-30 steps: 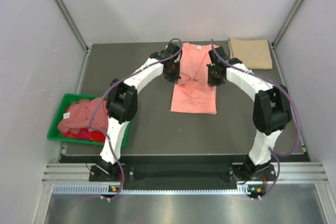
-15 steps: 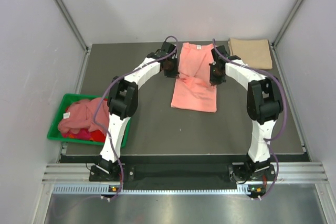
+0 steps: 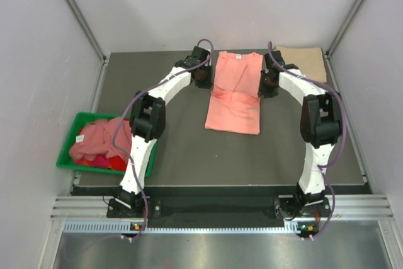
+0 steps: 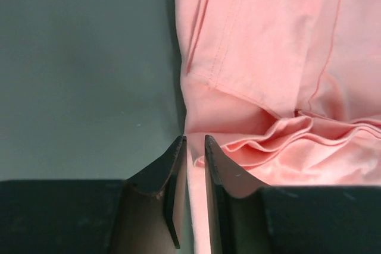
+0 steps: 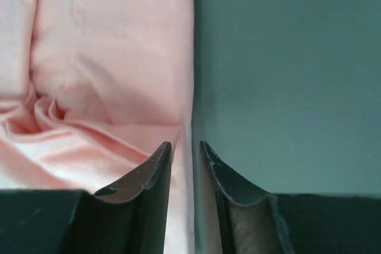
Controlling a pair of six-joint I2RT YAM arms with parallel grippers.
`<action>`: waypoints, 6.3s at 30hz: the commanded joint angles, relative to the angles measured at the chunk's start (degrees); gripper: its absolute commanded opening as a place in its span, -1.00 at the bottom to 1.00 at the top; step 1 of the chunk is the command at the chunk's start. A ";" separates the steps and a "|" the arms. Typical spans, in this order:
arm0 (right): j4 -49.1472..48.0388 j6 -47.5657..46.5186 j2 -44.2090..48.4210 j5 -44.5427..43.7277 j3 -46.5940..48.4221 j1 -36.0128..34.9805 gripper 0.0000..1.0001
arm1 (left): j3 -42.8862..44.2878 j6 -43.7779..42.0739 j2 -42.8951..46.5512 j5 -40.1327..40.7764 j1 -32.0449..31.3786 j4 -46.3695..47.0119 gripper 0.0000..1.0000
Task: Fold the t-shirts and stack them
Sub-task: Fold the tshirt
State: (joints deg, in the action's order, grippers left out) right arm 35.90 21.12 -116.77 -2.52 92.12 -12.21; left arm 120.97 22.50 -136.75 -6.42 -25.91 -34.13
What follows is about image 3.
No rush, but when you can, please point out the folded beige t shirt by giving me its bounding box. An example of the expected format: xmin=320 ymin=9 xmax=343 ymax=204
xmin=275 ymin=46 xmax=327 ymax=83

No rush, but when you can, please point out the red shirt in bin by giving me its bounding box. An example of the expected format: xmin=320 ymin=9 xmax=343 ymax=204
xmin=69 ymin=117 xmax=132 ymax=172

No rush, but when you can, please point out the green plastic bin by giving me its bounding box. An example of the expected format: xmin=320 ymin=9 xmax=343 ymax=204
xmin=55 ymin=112 xmax=158 ymax=178

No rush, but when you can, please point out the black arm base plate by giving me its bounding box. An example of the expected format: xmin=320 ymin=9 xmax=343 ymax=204
xmin=106 ymin=195 xmax=331 ymax=229

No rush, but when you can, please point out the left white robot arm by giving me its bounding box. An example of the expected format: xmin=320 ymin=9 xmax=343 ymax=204
xmin=115 ymin=46 xmax=212 ymax=217

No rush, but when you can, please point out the aluminium frame rail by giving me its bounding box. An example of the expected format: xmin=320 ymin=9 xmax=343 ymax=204
xmin=51 ymin=195 xmax=394 ymax=220

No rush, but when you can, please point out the slotted grey cable duct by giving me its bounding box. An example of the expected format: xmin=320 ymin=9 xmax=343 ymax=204
xmin=63 ymin=221 xmax=300 ymax=234

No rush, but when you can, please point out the salmon pink t shirt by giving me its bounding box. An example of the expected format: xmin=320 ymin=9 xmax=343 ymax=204
xmin=205 ymin=51 xmax=263 ymax=135

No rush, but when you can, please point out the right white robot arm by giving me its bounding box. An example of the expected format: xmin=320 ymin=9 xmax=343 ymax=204
xmin=258 ymin=50 xmax=343 ymax=216

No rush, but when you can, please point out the dusty pink shirt in bin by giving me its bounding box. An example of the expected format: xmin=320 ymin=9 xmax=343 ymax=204
xmin=69 ymin=117 xmax=128 ymax=163

